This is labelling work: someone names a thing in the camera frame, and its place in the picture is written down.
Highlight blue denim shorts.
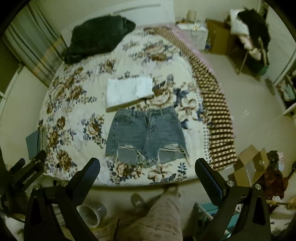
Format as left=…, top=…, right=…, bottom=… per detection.
left=105, top=106, right=190, bottom=168

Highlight grey tape roll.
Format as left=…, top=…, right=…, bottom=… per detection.
left=76, top=202, right=107, bottom=228

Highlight open cardboard box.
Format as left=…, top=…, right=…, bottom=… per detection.
left=228, top=145, right=269, bottom=187

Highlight floral bed sheet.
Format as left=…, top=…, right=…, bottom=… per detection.
left=38, top=28, right=211, bottom=186

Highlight brown checkered blanket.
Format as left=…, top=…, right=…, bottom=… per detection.
left=144, top=26, right=237, bottom=171

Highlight person leg beige pants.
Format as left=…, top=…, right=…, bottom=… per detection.
left=93, top=185, right=183, bottom=240

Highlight white folded cloth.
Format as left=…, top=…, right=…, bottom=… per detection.
left=105, top=77, right=154, bottom=110

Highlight striped curtain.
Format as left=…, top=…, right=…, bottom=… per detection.
left=4, top=1, right=66, bottom=86

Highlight white shelf unit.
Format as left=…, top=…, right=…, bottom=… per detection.
left=274, top=52, right=295, bottom=120

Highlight dark green blanket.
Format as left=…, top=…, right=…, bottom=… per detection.
left=62, top=16, right=136, bottom=65

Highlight chair with clothes pile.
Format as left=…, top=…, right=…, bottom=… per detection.
left=228, top=8, right=270, bottom=77

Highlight brown cardboard box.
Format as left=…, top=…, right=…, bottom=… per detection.
left=205, top=19, right=236, bottom=55

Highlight white nightstand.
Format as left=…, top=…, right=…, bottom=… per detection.
left=177, top=23, right=208, bottom=51

